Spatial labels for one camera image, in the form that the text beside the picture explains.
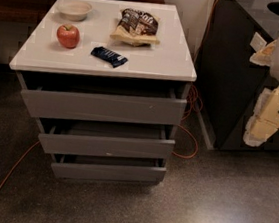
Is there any grey middle drawer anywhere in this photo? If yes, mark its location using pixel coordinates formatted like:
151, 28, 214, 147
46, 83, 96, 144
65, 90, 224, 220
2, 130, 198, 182
39, 119, 175, 159

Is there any grey bottom drawer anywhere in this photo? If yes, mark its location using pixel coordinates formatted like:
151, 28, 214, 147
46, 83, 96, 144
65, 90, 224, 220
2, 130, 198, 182
52, 154, 166, 183

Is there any white label on bin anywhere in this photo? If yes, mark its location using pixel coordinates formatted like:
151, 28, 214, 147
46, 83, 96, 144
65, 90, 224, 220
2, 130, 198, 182
250, 32, 267, 51

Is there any black trash bin cabinet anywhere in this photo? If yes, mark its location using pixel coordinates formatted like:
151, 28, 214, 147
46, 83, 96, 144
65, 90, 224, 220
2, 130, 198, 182
195, 0, 279, 151

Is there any orange extension cable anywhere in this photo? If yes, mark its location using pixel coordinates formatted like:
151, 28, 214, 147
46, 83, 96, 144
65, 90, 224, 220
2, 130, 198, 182
0, 0, 227, 223

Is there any red apple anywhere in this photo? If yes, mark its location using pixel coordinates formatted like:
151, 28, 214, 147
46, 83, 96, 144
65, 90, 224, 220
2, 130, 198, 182
56, 24, 80, 49

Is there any grey drawer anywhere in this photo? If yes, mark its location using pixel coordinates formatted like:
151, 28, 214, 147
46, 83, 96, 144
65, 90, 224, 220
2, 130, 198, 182
39, 119, 175, 159
21, 89, 186, 125
52, 154, 166, 183

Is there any brown chip bag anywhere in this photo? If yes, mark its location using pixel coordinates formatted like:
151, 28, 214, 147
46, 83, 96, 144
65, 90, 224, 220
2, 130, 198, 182
110, 8, 160, 47

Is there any grey drawer cabinet white top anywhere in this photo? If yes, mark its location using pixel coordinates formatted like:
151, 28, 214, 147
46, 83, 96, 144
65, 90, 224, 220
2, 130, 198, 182
10, 0, 197, 184

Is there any grey top drawer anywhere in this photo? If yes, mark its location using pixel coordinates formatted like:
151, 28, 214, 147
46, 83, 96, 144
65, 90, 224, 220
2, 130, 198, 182
21, 89, 186, 125

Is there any dark blue snack bar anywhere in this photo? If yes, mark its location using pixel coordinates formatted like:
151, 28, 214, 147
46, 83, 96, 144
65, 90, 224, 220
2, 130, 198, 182
91, 46, 128, 68

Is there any white paper bowl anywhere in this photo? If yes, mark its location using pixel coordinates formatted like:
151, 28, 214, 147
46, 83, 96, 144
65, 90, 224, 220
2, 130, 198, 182
58, 1, 92, 22

